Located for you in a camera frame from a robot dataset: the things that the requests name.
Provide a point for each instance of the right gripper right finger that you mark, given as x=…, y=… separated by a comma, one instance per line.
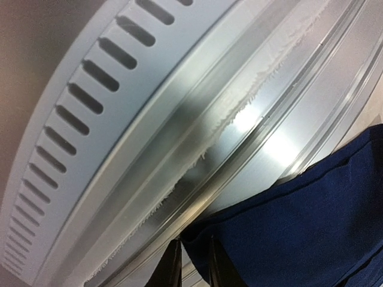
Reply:
x=222, y=271

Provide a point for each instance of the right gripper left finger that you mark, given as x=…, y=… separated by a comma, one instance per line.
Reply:
x=168, y=272

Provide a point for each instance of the blue garment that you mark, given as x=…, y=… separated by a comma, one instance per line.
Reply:
x=322, y=228

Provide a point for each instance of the aluminium front rail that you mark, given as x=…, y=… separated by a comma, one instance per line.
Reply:
x=165, y=111

